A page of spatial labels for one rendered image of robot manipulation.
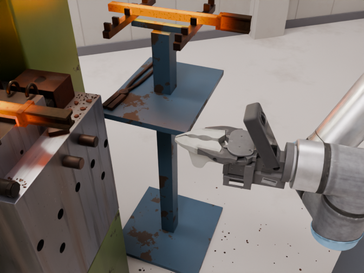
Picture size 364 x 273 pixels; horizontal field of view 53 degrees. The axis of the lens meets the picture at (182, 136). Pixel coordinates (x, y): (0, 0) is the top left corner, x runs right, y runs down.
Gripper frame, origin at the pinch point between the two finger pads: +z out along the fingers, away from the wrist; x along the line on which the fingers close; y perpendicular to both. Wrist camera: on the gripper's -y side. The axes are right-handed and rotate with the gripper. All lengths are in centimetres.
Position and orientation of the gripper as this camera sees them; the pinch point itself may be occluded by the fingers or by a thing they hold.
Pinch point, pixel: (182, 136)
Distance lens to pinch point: 68.0
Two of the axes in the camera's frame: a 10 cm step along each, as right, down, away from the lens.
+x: 2.4, -6.1, 7.6
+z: -9.7, -1.5, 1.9
